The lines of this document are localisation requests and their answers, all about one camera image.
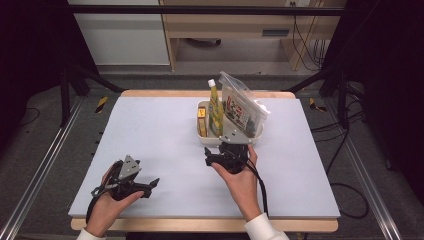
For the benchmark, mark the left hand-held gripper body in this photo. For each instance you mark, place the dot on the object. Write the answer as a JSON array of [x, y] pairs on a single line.
[[128, 170]]

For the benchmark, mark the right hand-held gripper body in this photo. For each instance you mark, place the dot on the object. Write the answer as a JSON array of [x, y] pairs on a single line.
[[233, 156]]

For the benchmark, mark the cream plastic storage box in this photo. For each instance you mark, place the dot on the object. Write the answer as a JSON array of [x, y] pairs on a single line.
[[213, 140]]

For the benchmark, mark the red yellow spice box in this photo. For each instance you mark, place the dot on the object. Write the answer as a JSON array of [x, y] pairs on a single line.
[[201, 123]]

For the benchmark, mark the yellow spout pouch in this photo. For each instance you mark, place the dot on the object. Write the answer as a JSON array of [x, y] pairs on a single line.
[[216, 113]]

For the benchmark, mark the clear zip bag of spices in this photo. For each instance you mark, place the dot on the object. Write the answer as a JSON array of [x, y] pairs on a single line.
[[241, 106]]

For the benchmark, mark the person's right hand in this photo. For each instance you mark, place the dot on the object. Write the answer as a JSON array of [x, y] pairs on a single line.
[[243, 190]]

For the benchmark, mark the person's left hand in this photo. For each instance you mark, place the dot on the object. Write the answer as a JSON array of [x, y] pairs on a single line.
[[106, 213]]

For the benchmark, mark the yellow black floor tape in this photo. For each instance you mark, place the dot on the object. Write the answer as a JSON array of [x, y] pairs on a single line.
[[315, 105], [101, 104]]

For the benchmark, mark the black metal stand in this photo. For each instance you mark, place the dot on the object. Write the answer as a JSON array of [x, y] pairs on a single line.
[[338, 86], [71, 86]]

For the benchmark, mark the white cabinet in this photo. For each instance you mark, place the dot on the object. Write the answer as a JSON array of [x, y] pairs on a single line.
[[123, 36]]

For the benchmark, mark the light wooden desk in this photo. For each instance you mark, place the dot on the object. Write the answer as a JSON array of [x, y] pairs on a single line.
[[230, 23]]

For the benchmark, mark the black curtain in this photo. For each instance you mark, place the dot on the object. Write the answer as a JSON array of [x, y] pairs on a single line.
[[390, 66], [30, 50]]

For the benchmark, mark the aluminium floor rail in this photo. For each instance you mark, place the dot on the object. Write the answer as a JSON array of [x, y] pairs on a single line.
[[363, 166], [43, 163]]

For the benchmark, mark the black horizontal frame bar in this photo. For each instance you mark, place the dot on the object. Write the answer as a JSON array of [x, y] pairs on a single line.
[[200, 10]]

